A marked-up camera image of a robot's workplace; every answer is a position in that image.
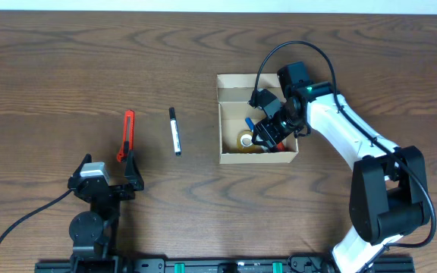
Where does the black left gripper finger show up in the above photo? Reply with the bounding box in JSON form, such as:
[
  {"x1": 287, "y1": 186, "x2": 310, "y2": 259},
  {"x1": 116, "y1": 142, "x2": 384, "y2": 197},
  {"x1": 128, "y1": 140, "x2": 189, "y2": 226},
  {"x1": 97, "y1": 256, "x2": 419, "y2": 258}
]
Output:
[
  {"x1": 124, "y1": 151, "x2": 144, "y2": 191},
  {"x1": 72, "y1": 153, "x2": 92, "y2": 178}
]

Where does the red black stapler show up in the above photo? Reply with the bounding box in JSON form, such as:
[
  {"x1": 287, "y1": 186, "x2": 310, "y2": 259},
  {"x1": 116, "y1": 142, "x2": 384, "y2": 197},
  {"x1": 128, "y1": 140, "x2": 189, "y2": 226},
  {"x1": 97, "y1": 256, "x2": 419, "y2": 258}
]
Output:
[{"x1": 269, "y1": 143, "x2": 286, "y2": 152}]

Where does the blue capped white marker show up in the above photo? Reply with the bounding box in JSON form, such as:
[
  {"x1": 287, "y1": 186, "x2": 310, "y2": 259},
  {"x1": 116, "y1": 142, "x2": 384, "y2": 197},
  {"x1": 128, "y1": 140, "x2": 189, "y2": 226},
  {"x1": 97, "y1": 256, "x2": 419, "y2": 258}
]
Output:
[{"x1": 244, "y1": 118, "x2": 254, "y2": 132}]

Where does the yellow tape roll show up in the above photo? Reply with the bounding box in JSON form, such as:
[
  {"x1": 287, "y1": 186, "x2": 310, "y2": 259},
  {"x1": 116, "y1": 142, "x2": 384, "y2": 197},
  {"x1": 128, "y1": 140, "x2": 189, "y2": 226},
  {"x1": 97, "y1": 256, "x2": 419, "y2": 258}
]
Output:
[{"x1": 237, "y1": 130, "x2": 264, "y2": 153}]

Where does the cardboard box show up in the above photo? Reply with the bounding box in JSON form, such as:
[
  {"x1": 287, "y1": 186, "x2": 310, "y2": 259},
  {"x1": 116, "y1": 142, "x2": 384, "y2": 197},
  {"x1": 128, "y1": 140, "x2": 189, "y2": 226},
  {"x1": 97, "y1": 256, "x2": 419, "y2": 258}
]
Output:
[{"x1": 217, "y1": 74, "x2": 299, "y2": 164}]

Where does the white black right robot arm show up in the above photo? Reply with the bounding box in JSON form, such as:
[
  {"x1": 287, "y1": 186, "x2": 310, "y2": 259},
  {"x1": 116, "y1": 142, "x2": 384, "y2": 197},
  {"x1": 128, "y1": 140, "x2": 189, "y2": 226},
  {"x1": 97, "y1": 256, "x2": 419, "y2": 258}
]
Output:
[{"x1": 249, "y1": 80, "x2": 436, "y2": 272}]

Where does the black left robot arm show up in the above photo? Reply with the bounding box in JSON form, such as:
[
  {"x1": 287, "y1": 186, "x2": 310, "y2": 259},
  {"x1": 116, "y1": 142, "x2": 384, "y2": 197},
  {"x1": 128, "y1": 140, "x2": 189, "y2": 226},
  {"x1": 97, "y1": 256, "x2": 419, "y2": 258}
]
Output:
[{"x1": 68, "y1": 151, "x2": 144, "y2": 260}]

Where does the red utility knife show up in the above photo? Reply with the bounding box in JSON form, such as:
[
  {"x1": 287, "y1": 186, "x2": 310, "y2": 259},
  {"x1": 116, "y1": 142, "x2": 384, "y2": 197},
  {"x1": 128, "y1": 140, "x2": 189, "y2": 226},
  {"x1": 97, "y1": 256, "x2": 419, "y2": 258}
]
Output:
[{"x1": 116, "y1": 110, "x2": 135, "y2": 162}]

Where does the black capped white marker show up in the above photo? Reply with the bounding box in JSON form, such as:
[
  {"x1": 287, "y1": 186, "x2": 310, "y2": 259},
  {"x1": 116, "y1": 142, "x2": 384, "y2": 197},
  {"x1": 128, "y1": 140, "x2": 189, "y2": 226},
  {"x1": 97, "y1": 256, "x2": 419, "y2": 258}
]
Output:
[{"x1": 169, "y1": 107, "x2": 182, "y2": 156}]

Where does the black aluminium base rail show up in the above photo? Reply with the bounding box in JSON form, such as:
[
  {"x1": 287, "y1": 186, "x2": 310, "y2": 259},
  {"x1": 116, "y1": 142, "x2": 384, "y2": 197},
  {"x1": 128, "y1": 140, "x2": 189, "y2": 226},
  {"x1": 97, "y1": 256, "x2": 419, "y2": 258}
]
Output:
[{"x1": 34, "y1": 255, "x2": 416, "y2": 273}]

